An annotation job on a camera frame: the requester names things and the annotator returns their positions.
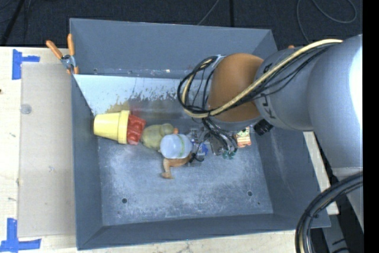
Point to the yellow plastic cup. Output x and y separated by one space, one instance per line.
108 126

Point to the brown toy animal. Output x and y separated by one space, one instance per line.
171 163

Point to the orange and green packet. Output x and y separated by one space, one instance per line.
244 139

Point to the white plastic bottle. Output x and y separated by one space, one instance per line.
174 145

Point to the pale green soft toy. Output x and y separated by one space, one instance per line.
152 136

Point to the pale wood board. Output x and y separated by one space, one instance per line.
44 157

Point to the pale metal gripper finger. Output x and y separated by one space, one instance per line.
197 157
194 135

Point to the grey metal bin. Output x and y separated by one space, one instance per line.
183 201

